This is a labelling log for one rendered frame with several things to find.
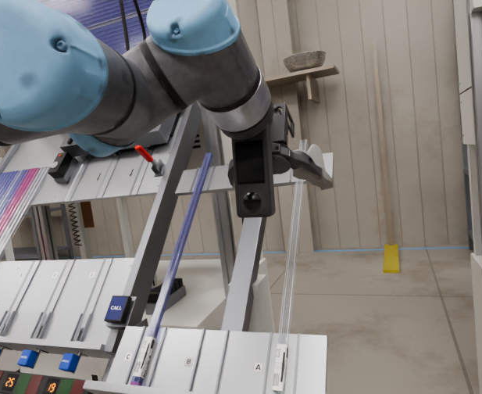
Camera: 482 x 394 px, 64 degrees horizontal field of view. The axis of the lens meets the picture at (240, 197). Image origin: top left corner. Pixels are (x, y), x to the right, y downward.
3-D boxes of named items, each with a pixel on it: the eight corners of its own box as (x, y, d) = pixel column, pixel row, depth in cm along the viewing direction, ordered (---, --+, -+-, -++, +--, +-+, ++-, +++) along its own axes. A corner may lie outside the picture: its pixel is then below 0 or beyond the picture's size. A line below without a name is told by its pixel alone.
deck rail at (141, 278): (130, 360, 76) (111, 352, 72) (121, 359, 77) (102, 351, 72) (203, 112, 117) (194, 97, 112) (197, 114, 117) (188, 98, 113)
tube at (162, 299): (139, 392, 57) (135, 390, 56) (131, 392, 58) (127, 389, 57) (212, 155, 89) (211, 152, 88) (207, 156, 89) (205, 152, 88)
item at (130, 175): (169, 202, 98) (159, 191, 95) (-10, 218, 122) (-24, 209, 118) (197, 113, 117) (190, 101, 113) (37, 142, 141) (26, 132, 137)
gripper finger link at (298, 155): (329, 163, 54) (280, 141, 50) (329, 173, 53) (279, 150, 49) (306, 175, 58) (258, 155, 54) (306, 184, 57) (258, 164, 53)
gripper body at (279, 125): (298, 127, 57) (274, 69, 47) (296, 177, 53) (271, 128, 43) (249, 134, 60) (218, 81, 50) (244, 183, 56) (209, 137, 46)
